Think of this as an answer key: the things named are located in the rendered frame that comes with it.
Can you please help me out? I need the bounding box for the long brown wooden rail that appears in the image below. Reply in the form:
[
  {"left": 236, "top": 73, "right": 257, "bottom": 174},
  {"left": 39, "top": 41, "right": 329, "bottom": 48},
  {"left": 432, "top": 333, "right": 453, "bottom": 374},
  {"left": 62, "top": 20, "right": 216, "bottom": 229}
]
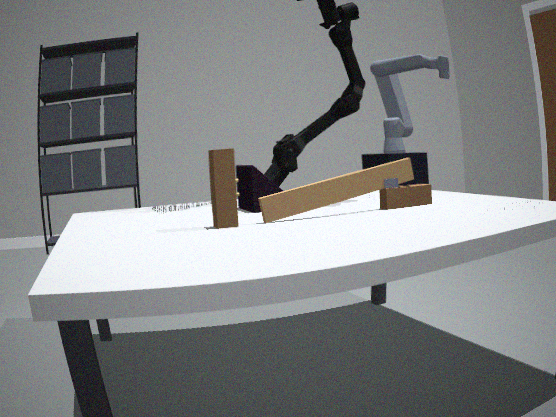
[{"left": 258, "top": 158, "right": 414, "bottom": 223}]

